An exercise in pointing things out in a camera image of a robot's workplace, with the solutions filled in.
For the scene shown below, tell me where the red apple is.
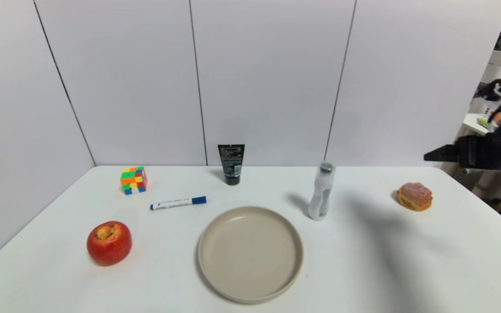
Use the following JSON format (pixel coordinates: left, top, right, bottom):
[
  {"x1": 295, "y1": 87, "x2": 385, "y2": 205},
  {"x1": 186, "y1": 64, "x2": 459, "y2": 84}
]
[{"x1": 87, "y1": 221, "x2": 133, "y2": 266}]

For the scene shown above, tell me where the black cosmetic tube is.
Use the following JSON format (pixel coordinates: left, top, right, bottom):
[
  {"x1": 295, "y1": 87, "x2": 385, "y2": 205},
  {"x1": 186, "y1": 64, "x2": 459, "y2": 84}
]
[{"x1": 217, "y1": 144, "x2": 245, "y2": 186}]

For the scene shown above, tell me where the white marker with blue cap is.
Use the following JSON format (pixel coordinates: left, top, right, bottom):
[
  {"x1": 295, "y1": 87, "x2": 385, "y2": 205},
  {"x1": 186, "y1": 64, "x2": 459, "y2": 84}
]
[{"x1": 150, "y1": 196, "x2": 207, "y2": 211}]

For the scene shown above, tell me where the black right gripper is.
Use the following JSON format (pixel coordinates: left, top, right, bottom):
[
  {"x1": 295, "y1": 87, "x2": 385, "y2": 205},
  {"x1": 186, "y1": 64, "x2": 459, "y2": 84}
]
[{"x1": 423, "y1": 136, "x2": 501, "y2": 170}]

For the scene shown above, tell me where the beige round plate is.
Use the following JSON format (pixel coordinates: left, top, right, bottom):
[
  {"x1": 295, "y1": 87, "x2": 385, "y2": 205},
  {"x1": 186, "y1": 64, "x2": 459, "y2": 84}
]
[{"x1": 197, "y1": 206, "x2": 304, "y2": 304}]

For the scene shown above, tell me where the white side table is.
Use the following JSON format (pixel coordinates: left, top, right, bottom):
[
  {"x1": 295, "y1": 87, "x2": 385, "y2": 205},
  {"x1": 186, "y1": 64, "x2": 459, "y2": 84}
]
[{"x1": 463, "y1": 113, "x2": 497, "y2": 136}]

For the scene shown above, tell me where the white plastic bottle grey cap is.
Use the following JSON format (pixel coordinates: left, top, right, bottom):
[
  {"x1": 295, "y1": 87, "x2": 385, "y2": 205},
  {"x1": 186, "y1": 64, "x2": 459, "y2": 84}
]
[{"x1": 308, "y1": 162, "x2": 336, "y2": 221}]

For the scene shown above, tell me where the multicolour puzzle cube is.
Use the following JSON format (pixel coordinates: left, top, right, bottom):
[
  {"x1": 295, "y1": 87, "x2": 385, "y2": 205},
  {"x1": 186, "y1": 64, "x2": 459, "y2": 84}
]
[{"x1": 120, "y1": 166, "x2": 147, "y2": 195}]

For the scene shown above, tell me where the round sugared bread bun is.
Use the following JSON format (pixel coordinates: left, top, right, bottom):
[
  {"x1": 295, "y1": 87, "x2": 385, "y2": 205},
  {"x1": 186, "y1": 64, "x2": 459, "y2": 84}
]
[{"x1": 396, "y1": 182, "x2": 433, "y2": 212}]

